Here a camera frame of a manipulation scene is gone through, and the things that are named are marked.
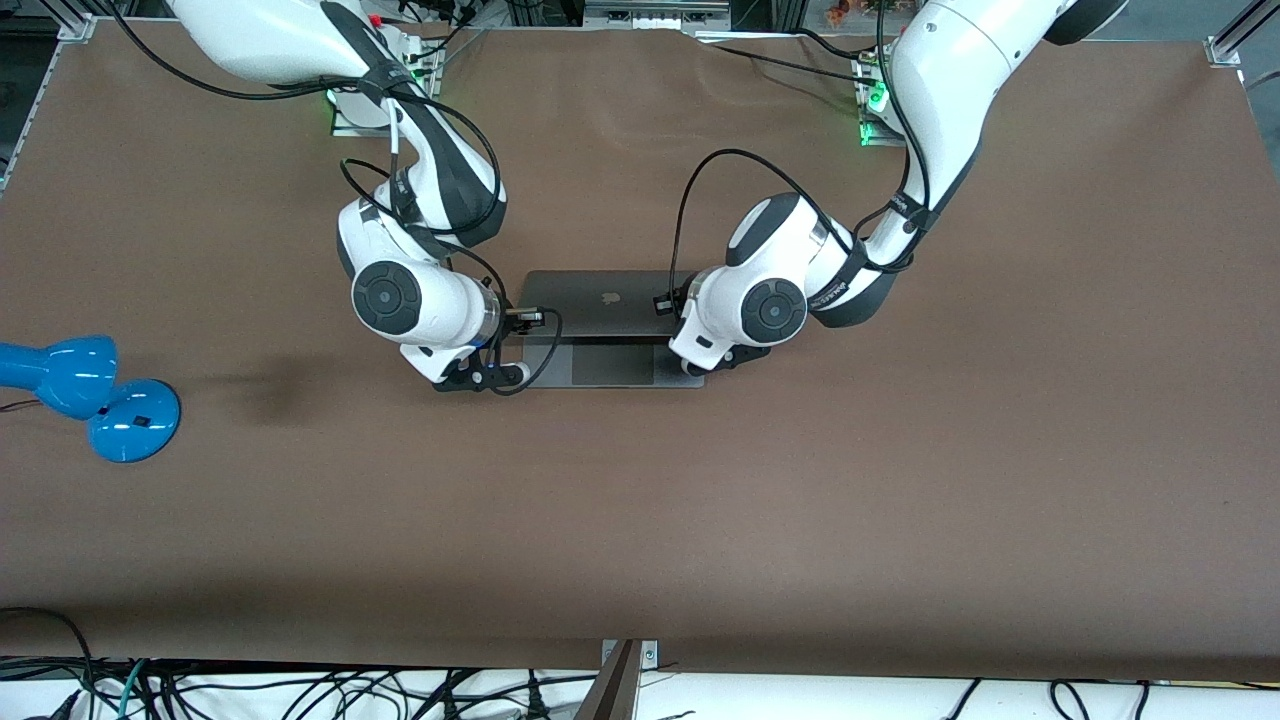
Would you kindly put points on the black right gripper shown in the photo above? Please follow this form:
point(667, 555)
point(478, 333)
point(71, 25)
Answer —
point(516, 317)

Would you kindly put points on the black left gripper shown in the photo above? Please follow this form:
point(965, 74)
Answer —
point(672, 301)

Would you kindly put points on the grey laptop with black keyboard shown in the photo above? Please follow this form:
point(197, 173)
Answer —
point(600, 300)

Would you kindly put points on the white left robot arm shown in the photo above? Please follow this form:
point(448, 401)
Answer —
point(950, 80)

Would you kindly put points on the orange object behind table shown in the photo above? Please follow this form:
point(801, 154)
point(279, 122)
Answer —
point(838, 10)

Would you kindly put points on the brown table cover sheet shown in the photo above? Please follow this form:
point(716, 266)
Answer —
point(900, 450)

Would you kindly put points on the grey metal box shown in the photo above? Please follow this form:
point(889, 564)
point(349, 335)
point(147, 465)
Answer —
point(655, 15)

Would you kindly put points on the blue desk lamp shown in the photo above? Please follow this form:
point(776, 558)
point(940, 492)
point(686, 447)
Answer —
point(130, 420)

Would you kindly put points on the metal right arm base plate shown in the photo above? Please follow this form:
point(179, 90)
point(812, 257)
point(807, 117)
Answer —
point(350, 125)

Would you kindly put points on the small metal table bracket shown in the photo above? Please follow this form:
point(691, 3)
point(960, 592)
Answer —
point(648, 653)

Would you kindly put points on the dark angled post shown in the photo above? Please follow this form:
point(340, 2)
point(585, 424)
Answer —
point(610, 695)

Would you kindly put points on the aluminium frame profile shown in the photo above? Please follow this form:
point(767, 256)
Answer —
point(65, 20)
point(1240, 35)

